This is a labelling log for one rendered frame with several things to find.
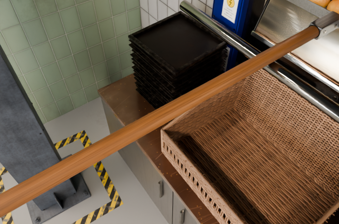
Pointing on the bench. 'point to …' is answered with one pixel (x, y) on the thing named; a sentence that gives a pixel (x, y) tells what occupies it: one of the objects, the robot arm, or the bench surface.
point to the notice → (229, 7)
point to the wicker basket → (178, 159)
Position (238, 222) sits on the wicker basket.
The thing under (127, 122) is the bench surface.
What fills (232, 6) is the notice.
